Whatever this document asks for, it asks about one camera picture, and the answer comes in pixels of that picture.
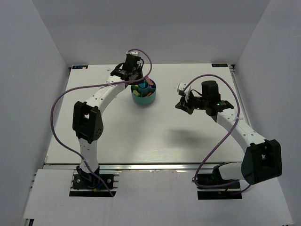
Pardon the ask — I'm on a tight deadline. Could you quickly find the light green small lego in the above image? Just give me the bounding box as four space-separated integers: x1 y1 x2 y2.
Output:
132 88 141 97

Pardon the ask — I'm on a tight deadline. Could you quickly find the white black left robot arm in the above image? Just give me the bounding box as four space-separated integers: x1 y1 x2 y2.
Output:
72 51 143 188

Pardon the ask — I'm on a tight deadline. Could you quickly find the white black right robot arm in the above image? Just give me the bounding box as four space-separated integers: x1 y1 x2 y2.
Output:
175 81 282 186

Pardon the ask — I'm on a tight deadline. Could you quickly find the teal round divided container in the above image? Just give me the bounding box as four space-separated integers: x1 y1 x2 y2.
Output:
131 80 157 105

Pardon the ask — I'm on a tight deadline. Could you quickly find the right blue corner label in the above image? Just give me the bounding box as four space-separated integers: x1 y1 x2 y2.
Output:
211 63 228 68

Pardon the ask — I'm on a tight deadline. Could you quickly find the blue corner label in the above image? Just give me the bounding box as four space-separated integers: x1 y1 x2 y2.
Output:
71 65 88 70
211 63 228 68

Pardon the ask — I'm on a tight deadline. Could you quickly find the left blue corner label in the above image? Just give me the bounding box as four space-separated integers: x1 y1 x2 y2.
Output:
71 65 88 70

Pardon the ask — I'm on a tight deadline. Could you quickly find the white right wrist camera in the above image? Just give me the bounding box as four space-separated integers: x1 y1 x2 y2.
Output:
177 82 191 102

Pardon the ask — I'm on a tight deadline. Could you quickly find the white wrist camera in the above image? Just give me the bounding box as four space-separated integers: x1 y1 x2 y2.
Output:
177 82 191 102
127 50 141 57

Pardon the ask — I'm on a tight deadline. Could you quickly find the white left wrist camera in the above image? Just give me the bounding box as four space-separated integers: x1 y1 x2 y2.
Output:
127 50 141 57

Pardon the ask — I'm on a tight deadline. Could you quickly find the aluminium right table rail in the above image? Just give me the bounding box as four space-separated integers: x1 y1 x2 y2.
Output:
229 64 268 169

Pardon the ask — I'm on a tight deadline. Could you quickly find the aluminium table rail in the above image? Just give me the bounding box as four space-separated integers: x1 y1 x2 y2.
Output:
44 162 268 171
229 64 268 169

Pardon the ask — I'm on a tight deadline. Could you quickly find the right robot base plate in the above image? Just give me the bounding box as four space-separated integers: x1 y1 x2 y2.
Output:
197 173 242 200

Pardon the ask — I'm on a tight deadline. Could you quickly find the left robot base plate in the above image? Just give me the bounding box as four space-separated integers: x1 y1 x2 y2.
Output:
69 170 119 197

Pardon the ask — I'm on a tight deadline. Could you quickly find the aluminium front table rail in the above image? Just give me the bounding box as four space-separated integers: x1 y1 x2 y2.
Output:
44 162 268 171

